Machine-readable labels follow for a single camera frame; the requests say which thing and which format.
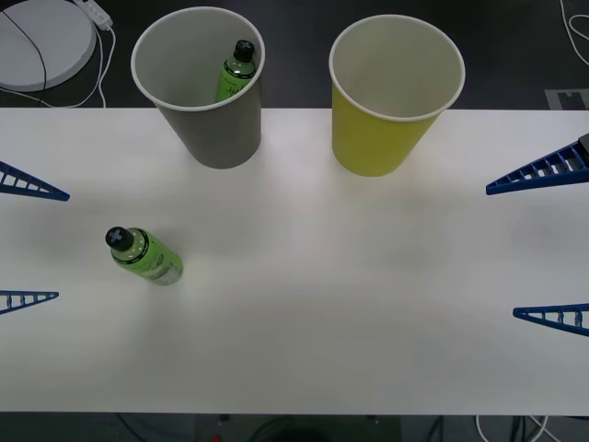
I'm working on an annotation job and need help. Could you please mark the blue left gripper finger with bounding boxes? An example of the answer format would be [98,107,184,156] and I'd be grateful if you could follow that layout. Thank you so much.
[0,290,61,317]
[0,159,72,203]

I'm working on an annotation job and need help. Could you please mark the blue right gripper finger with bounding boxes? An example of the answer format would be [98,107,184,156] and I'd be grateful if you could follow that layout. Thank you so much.
[485,133,589,197]
[512,302,589,337]

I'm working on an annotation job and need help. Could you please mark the green bottle with black cap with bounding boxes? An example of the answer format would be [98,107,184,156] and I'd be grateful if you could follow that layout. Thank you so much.
[214,39,259,105]
[105,226,184,287]

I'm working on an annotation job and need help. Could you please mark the dark robot base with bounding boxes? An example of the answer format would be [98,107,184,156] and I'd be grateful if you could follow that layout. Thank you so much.
[192,413,401,442]

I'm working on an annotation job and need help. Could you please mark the grey floor outlet plate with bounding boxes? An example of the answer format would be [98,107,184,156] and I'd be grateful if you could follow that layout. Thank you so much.
[545,88,589,111]

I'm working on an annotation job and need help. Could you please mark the white round disc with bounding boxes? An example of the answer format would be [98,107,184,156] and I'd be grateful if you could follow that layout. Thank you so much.
[0,2,98,92]

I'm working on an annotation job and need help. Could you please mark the yellow-green plastic waste bin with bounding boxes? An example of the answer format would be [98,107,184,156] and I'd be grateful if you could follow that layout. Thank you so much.
[328,14,467,178]

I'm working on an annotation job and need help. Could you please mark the white power strip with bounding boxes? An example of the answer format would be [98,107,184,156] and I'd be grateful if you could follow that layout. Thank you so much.
[75,0,114,30]

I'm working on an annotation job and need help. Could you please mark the grey plastic waste bin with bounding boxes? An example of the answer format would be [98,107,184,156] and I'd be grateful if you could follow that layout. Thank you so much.
[130,6,267,170]

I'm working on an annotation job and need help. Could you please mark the white floor cable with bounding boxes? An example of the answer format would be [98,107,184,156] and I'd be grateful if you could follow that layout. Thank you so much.
[475,413,549,442]

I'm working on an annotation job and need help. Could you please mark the thin black cable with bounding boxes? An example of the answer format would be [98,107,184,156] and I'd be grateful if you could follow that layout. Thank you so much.
[0,8,50,91]

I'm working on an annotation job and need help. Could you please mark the white looped cable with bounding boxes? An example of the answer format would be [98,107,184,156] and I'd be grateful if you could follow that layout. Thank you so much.
[559,0,589,84]

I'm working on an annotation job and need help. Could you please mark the white power strip cable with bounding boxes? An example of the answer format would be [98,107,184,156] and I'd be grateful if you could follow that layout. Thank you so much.
[0,25,117,111]

